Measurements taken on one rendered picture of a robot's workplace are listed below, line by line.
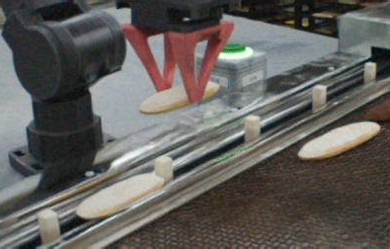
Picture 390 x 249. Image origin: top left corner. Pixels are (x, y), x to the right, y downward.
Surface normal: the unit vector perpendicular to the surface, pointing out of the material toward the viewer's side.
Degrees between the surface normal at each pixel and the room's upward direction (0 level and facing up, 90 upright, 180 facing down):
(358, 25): 90
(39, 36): 90
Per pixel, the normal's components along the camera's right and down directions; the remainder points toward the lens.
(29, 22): 0.60, -0.52
